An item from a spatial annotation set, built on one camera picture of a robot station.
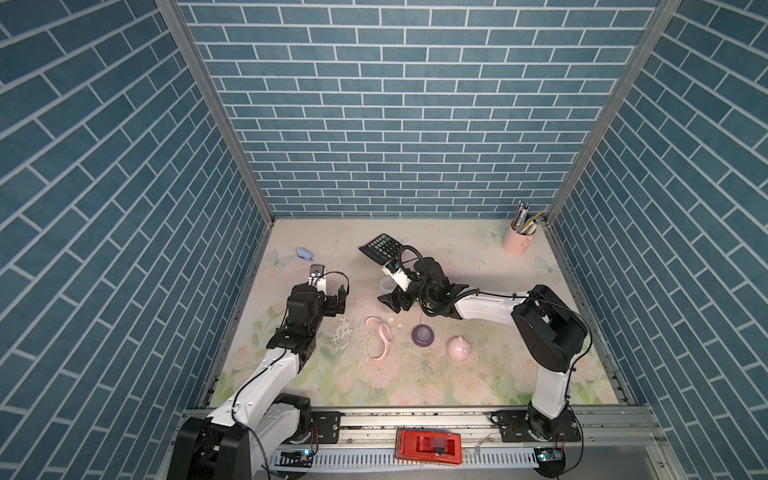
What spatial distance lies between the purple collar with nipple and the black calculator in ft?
0.91

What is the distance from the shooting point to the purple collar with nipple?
89 cm

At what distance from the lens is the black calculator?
1.07m
